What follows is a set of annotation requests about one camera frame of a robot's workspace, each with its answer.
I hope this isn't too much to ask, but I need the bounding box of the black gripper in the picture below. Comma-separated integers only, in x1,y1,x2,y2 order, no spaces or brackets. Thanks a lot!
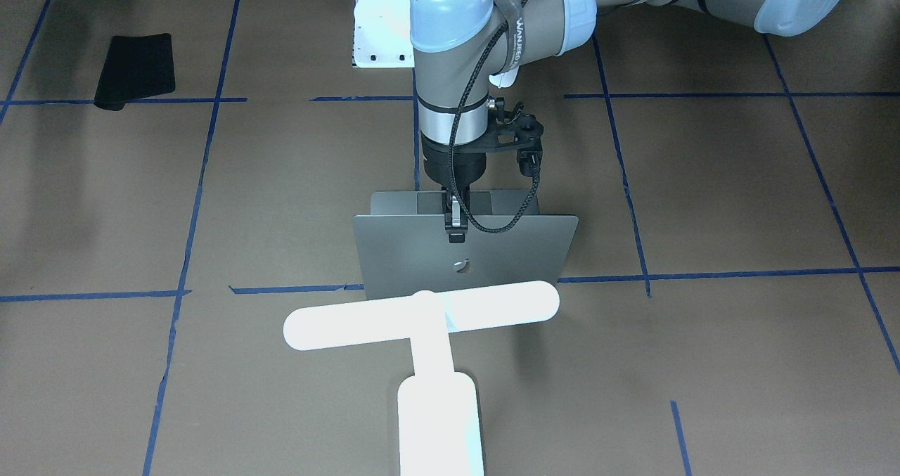
420,136,488,243

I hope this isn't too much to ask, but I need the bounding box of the silver laptop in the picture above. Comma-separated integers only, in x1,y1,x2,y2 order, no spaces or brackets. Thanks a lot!
353,191,579,300

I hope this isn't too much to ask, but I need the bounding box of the black mouse pad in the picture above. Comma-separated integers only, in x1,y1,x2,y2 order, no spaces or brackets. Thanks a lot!
93,33,176,111

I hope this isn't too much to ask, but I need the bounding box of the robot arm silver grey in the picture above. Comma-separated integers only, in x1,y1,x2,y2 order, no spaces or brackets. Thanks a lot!
409,0,841,243

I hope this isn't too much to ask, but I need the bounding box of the white desk lamp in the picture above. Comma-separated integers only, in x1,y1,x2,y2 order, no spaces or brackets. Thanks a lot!
283,281,560,475

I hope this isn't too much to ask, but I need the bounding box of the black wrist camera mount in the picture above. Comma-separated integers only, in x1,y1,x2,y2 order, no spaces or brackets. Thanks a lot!
486,97,544,177

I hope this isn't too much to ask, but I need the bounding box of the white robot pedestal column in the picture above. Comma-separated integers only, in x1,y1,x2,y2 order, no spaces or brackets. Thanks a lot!
352,0,521,86

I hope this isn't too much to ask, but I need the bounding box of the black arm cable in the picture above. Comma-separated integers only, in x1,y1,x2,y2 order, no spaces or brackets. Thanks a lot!
450,0,546,236

